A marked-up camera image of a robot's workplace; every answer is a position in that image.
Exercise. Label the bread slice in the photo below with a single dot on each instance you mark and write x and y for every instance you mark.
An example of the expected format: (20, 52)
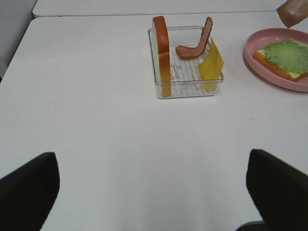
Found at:
(161, 56)
(259, 55)

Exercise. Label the bacon strip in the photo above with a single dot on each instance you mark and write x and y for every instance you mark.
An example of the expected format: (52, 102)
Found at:
(189, 53)
(293, 12)

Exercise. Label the pink round plate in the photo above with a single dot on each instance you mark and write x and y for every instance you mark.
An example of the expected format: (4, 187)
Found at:
(259, 40)

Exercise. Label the green lettuce leaf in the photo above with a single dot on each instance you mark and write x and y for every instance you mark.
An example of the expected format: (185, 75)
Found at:
(288, 56)

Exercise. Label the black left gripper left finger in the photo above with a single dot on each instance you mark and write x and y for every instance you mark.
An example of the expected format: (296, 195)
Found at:
(27, 194)

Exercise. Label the left clear plastic tray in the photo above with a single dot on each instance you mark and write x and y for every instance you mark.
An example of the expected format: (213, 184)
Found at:
(185, 78)

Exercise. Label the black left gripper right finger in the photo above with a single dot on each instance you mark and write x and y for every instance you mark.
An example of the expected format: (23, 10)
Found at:
(279, 192)

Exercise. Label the yellow cheese slice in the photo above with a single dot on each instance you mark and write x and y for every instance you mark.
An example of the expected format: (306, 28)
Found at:
(210, 69)

